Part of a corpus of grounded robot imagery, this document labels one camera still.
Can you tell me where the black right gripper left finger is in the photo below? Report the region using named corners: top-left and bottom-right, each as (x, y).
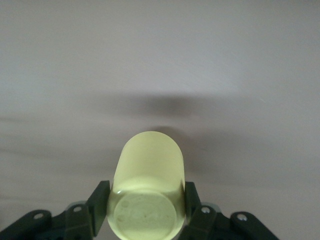
top-left (64, 180), bottom-right (111, 240)

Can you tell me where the brown table mat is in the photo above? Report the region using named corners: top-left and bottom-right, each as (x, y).
top-left (0, 0), bottom-right (320, 240)

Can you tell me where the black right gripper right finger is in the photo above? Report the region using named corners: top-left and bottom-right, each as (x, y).
top-left (179, 181), bottom-right (222, 240)

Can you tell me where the yellow plastic cup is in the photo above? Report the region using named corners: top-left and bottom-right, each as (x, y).
top-left (106, 130), bottom-right (188, 240)

